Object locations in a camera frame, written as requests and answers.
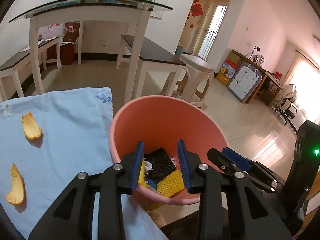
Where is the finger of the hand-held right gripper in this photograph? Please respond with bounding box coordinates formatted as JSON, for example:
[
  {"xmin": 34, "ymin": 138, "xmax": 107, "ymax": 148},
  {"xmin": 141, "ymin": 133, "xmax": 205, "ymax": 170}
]
[
  {"xmin": 221, "ymin": 147, "xmax": 265, "ymax": 178},
  {"xmin": 207, "ymin": 148, "xmax": 238, "ymax": 175}
]

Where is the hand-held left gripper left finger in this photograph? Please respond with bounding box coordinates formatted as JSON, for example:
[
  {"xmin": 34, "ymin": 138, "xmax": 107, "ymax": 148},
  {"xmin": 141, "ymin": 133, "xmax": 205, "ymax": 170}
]
[{"xmin": 28, "ymin": 141, "xmax": 145, "ymax": 240}]

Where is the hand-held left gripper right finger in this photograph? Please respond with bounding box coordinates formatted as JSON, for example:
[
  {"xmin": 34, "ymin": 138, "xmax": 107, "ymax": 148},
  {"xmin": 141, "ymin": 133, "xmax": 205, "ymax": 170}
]
[{"xmin": 177, "ymin": 139, "xmax": 293, "ymax": 240}]

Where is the yellow foam fruit net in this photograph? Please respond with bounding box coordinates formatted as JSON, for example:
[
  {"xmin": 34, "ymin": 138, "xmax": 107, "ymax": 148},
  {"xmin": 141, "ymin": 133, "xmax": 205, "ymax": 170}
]
[
  {"xmin": 138, "ymin": 159, "xmax": 148, "ymax": 186},
  {"xmin": 157, "ymin": 169, "xmax": 186, "ymax": 197}
]

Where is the black foam fruit net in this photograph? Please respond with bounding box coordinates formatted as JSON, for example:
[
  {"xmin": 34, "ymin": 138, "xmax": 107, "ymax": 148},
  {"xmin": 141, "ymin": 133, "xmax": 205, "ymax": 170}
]
[{"xmin": 144, "ymin": 147, "xmax": 177, "ymax": 180}]

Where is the pink plastic bin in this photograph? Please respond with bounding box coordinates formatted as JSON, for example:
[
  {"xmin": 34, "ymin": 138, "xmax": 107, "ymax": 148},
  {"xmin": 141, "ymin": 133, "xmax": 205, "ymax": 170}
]
[{"xmin": 109, "ymin": 95, "xmax": 229, "ymax": 205}]

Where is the beige fuzzy object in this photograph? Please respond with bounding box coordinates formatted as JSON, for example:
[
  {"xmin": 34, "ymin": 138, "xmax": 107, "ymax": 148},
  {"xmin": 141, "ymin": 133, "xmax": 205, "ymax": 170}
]
[{"xmin": 147, "ymin": 210, "xmax": 167, "ymax": 228}]

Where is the black office chair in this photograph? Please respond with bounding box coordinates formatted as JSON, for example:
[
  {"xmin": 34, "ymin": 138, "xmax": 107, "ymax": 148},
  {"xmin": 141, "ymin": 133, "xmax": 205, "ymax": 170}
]
[{"xmin": 271, "ymin": 83, "xmax": 299, "ymax": 120}]

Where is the light blue floral cloth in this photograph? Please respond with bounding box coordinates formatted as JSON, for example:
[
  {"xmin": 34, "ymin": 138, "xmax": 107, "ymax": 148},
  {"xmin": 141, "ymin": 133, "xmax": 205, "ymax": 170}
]
[{"xmin": 0, "ymin": 87, "xmax": 170, "ymax": 240}]

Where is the children's drawing board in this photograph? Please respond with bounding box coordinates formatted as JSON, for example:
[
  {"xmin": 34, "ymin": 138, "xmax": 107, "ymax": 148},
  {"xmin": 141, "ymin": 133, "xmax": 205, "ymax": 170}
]
[{"xmin": 227, "ymin": 64, "xmax": 263, "ymax": 103}]

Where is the wooden desk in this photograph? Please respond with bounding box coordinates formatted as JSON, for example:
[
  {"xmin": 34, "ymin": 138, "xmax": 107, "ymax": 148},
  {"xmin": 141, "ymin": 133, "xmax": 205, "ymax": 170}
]
[{"xmin": 231, "ymin": 49, "xmax": 283, "ymax": 104}]

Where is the sheer window curtain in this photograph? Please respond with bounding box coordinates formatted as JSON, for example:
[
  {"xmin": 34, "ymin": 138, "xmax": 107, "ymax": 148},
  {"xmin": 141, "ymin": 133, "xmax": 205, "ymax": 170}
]
[{"xmin": 287, "ymin": 50, "xmax": 320, "ymax": 125}]

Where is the colourful printed box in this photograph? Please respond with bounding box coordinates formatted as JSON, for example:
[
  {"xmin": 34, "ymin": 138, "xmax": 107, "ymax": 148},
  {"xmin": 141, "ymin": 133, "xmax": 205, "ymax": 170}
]
[{"xmin": 216, "ymin": 60, "xmax": 239, "ymax": 87}]

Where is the white plastic stool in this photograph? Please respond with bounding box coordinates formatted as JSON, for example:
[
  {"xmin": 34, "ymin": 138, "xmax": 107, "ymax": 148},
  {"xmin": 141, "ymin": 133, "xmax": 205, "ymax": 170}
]
[{"xmin": 170, "ymin": 54, "xmax": 215, "ymax": 109}]

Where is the orange peel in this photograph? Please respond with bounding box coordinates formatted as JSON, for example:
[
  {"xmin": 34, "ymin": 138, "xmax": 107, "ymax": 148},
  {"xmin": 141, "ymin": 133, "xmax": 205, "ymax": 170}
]
[
  {"xmin": 5, "ymin": 163, "xmax": 26, "ymax": 205},
  {"xmin": 22, "ymin": 112, "xmax": 42, "ymax": 140}
]

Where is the dark-top white bench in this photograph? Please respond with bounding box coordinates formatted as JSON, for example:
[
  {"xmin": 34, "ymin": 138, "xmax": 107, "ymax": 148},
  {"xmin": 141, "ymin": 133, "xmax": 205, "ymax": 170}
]
[
  {"xmin": 116, "ymin": 34, "xmax": 187, "ymax": 103},
  {"xmin": 0, "ymin": 37, "xmax": 62, "ymax": 102}
]

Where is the red-brown box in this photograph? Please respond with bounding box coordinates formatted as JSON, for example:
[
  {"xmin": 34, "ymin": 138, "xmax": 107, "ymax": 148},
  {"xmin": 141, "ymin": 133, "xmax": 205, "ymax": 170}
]
[{"xmin": 46, "ymin": 42, "xmax": 75, "ymax": 64}]

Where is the white glazed door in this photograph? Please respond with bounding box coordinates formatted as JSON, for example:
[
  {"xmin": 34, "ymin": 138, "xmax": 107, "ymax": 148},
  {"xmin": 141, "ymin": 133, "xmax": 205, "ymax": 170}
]
[{"xmin": 192, "ymin": 0, "xmax": 232, "ymax": 60}]

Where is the dark brown gift bag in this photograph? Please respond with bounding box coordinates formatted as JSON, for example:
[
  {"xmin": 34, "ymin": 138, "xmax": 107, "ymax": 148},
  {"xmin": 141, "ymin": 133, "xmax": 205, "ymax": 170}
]
[{"xmin": 65, "ymin": 22, "xmax": 84, "ymax": 43}]

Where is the white plastic bag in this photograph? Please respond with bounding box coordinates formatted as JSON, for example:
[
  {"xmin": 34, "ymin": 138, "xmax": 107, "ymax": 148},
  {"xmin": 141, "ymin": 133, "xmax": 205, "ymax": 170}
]
[{"xmin": 48, "ymin": 24, "xmax": 67, "ymax": 37}]

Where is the glass-top white table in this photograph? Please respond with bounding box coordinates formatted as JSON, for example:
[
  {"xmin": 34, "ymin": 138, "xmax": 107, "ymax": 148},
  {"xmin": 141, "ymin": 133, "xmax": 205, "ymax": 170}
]
[{"xmin": 9, "ymin": 0, "xmax": 173, "ymax": 103}]

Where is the red paper wall decoration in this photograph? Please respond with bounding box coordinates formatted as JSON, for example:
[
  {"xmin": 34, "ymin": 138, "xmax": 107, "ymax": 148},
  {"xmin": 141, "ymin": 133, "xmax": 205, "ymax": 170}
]
[{"xmin": 191, "ymin": 4, "xmax": 204, "ymax": 18}]

